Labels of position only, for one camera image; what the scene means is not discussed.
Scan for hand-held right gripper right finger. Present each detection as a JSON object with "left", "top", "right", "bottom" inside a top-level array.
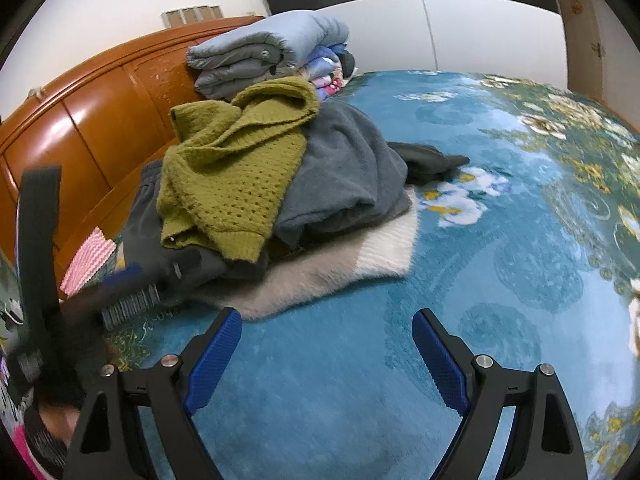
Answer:
[{"left": 411, "top": 308, "right": 588, "bottom": 480}]

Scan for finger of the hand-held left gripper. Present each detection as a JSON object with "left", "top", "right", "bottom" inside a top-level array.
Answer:
[{"left": 62, "top": 247, "right": 203, "bottom": 313}]

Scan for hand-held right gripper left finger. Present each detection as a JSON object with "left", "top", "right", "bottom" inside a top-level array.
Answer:
[{"left": 62, "top": 307, "right": 243, "bottom": 480}]

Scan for olive green towel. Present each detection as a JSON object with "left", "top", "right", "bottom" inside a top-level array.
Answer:
[{"left": 156, "top": 77, "right": 321, "bottom": 265}]

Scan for person's left forearm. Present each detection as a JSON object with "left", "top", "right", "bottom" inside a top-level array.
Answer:
[{"left": 0, "top": 400, "right": 73, "bottom": 480}]

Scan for person's left hand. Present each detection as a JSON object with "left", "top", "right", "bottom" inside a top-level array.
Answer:
[{"left": 37, "top": 402, "right": 81, "bottom": 443}]

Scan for pink zigzag cloth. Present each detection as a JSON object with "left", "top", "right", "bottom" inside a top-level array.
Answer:
[{"left": 59, "top": 227, "right": 117, "bottom": 297}]

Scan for dark grey pants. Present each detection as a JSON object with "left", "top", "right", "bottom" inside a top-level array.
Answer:
[{"left": 117, "top": 160, "right": 271, "bottom": 306}]

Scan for teal floral blanket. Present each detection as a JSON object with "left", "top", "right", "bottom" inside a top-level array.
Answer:
[{"left": 100, "top": 70, "right": 640, "bottom": 480}]

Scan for white fluffy sweater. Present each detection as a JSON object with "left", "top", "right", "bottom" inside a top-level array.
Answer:
[{"left": 190, "top": 185, "right": 420, "bottom": 322}]

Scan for wooden headboard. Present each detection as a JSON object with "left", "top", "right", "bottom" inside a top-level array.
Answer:
[{"left": 0, "top": 15, "right": 268, "bottom": 286}]

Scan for dark grey garment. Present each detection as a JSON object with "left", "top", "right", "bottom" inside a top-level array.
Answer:
[{"left": 387, "top": 141, "right": 471, "bottom": 186}]

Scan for grey sweatshirt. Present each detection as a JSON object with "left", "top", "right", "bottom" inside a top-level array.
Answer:
[{"left": 272, "top": 101, "right": 413, "bottom": 248}]

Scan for folded grey-blue quilt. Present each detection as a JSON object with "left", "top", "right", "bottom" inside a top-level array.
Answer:
[{"left": 186, "top": 12, "right": 351, "bottom": 101}]

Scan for folded colourful floral blanket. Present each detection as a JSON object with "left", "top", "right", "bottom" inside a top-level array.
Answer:
[{"left": 300, "top": 45, "right": 351, "bottom": 101}]

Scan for white wardrobe with black stripe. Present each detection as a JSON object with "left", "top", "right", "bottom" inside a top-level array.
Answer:
[{"left": 250, "top": 0, "right": 571, "bottom": 91}]

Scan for pale door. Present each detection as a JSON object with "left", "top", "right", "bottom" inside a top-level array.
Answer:
[{"left": 545, "top": 0, "right": 640, "bottom": 131}]

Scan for wall switch panel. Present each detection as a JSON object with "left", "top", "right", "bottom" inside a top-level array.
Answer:
[{"left": 161, "top": 5, "right": 223, "bottom": 28}]

